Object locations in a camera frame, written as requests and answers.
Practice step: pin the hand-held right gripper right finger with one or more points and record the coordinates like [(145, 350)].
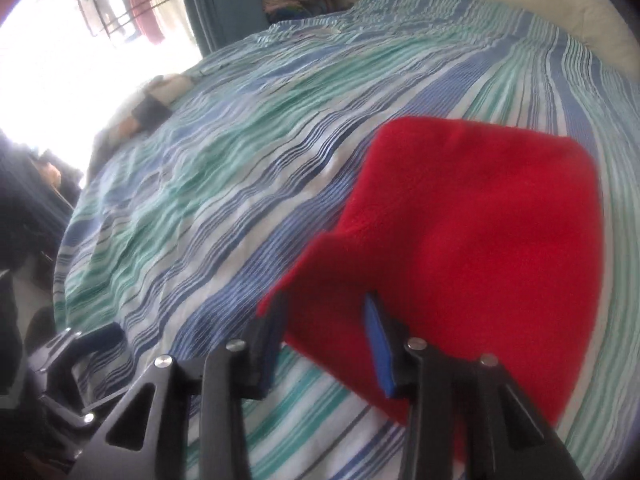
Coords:
[(380, 355)]

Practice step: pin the red hanging garment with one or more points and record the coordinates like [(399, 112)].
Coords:
[(146, 10)]

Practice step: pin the red sweater with white dog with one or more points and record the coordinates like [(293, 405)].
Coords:
[(475, 235)]

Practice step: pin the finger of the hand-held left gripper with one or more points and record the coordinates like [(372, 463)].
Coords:
[(67, 407), (97, 335)]

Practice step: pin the beige and black bundle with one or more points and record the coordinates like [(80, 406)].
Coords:
[(155, 105)]

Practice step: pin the blue curtain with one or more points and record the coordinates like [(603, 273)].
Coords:
[(225, 5)]

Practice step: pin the dark cloth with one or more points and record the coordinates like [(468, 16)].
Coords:
[(30, 210)]

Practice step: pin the striped bed sheet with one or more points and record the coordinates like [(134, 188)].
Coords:
[(225, 160)]

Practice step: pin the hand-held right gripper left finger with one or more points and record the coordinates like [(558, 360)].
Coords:
[(270, 355)]

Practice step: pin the metal window grille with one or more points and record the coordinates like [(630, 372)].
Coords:
[(120, 0)]

